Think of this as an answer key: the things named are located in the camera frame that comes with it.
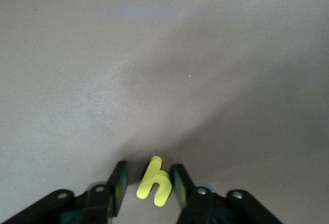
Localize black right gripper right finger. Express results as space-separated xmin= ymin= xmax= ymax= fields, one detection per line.
xmin=172 ymin=164 xmax=283 ymax=224

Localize yellow foam letter h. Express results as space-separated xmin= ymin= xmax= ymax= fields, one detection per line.
xmin=136 ymin=156 xmax=172 ymax=207

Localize brown table cover sheet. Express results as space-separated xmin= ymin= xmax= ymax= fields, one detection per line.
xmin=0 ymin=0 xmax=329 ymax=224

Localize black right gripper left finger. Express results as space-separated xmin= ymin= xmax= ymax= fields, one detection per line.
xmin=0 ymin=160 xmax=129 ymax=224

